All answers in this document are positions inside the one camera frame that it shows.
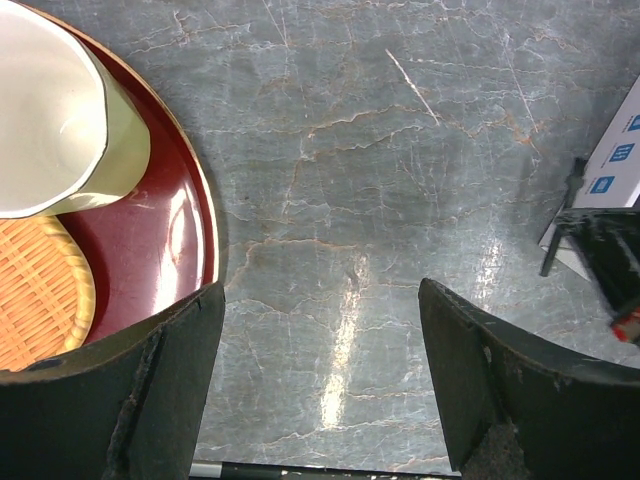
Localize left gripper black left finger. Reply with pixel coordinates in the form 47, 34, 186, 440
1, 283, 225, 479

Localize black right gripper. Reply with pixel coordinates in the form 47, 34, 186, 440
557, 207, 639, 345

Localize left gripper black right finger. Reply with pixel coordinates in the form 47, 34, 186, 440
419, 278, 639, 479

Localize white cardboard box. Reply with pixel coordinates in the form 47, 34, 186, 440
538, 74, 640, 281

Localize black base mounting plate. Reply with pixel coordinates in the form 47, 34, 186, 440
189, 461, 460, 480

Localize woven bamboo tray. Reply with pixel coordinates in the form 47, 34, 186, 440
1, 217, 96, 372

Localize red round tray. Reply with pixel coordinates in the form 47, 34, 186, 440
55, 20, 220, 343

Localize cream ceramic cup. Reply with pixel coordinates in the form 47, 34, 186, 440
1, 1, 151, 219

